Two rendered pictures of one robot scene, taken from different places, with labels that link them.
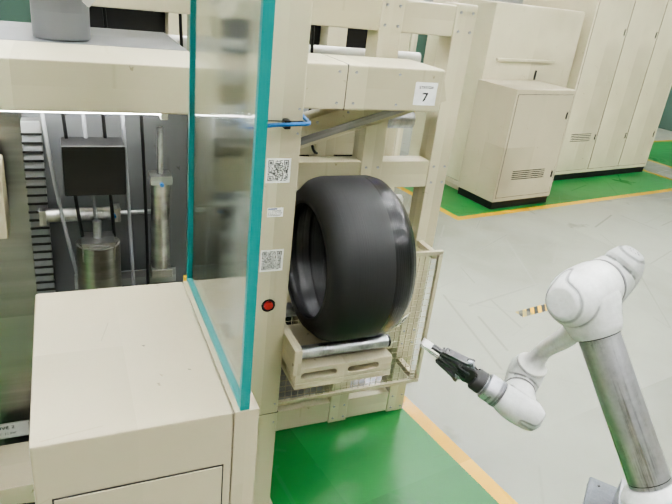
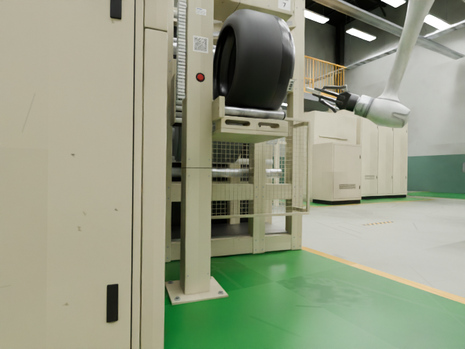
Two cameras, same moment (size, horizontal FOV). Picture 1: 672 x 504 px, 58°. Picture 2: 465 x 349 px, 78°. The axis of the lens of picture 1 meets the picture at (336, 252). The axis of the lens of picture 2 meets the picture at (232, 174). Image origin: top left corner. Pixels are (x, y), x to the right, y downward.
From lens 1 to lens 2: 1.49 m
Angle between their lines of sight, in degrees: 24
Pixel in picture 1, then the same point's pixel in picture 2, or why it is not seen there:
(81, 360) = not seen: outside the picture
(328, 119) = not seen: hidden behind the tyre
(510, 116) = (331, 155)
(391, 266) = (277, 31)
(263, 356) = (198, 117)
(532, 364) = (388, 93)
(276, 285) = (205, 63)
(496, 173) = (331, 185)
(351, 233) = (249, 13)
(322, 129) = not seen: hidden behind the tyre
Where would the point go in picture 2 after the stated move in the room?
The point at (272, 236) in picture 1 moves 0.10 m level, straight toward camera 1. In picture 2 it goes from (200, 27) to (198, 16)
